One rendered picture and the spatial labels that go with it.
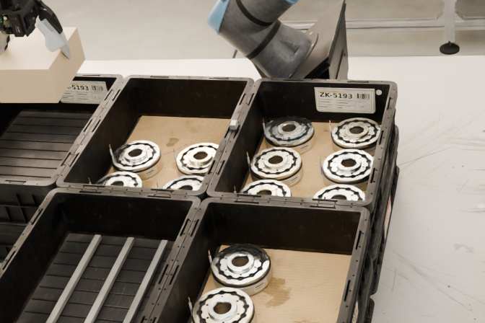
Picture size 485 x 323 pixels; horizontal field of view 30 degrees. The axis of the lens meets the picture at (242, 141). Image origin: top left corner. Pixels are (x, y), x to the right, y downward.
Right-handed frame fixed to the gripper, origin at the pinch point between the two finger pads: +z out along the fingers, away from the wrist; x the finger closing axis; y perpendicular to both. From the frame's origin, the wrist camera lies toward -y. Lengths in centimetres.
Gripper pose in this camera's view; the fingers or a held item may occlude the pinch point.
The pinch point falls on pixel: (37, 57)
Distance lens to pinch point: 182.0
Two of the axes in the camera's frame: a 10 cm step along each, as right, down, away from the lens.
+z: 1.3, 8.0, 5.8
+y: -1.9, 6.0, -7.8
